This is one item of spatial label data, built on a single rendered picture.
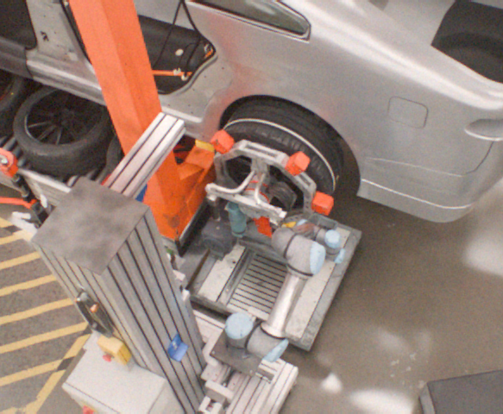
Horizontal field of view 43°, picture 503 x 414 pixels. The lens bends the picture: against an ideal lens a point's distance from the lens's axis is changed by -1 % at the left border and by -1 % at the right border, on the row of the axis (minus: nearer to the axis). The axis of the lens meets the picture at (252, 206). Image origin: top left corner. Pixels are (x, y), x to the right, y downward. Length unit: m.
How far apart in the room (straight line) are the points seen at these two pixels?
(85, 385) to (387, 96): 1.66
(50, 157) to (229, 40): 1.65
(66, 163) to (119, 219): 2.35
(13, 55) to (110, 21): 1.86
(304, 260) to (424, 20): 1.98
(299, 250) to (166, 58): 1.88
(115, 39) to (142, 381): 1.26
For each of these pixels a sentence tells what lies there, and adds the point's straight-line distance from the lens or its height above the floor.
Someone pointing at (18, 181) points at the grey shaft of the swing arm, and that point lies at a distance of 4.30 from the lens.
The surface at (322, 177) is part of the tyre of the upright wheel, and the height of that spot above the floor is 0.99.
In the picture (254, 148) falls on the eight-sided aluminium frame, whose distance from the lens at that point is 3.11.
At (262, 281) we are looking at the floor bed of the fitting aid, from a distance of 3.89.
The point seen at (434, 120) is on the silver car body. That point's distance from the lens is 2.78.
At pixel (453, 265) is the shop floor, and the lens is 4.12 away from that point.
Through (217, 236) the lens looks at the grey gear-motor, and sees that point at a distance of 3.67.
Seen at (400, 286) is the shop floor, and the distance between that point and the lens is 3.99.
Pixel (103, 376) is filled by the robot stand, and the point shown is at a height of 1.23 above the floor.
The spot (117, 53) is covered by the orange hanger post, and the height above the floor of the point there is 1.90.
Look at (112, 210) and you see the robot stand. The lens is 1.87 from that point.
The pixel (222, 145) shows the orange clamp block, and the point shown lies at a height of 1.10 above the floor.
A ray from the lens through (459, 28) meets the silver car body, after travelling 4.08.
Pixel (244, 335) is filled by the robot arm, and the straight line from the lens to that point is 2.70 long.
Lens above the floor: 3.53
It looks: 56 degrees down
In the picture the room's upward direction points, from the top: 6 degrees counter-clockwise
